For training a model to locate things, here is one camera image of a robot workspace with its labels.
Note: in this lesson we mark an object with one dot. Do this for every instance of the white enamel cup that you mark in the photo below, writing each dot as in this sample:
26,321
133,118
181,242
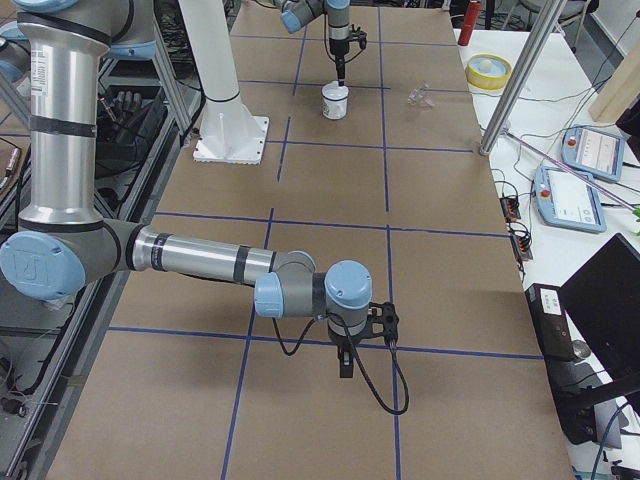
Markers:
334,110

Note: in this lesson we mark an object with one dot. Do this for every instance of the aluminium rail frame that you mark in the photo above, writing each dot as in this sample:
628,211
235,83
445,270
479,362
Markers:
63,247

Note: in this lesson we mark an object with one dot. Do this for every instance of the teach pendant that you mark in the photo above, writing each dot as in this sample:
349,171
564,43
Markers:
594,151
564,201

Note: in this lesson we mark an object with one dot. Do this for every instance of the white cup lid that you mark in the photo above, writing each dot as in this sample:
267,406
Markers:
334,91

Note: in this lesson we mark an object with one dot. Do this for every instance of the near teach pendant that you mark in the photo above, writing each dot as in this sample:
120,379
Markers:
564,201

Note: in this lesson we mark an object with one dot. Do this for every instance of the black monitor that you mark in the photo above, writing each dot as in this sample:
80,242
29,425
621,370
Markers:
602,300

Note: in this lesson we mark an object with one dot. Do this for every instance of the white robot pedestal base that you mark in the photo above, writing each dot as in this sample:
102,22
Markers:
228,132

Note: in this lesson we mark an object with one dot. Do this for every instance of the far teach pendant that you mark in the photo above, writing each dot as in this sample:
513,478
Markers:
594,151

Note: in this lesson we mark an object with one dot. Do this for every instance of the black desktop box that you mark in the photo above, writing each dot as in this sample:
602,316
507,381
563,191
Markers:
550,322

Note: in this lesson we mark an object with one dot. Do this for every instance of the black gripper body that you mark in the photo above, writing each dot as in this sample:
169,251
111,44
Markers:
338,46
343,342

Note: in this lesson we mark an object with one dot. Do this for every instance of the aluminium frame post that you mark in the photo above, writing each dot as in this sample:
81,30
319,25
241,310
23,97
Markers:
548,17

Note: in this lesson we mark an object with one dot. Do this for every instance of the orange black connector box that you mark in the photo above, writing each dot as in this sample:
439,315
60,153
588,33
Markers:
510,207

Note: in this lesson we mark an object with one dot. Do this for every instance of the red bottle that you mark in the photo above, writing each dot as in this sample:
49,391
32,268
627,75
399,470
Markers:
469,21

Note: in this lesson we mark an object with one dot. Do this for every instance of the yellow tape roll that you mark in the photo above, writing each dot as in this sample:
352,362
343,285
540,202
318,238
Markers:
488,71

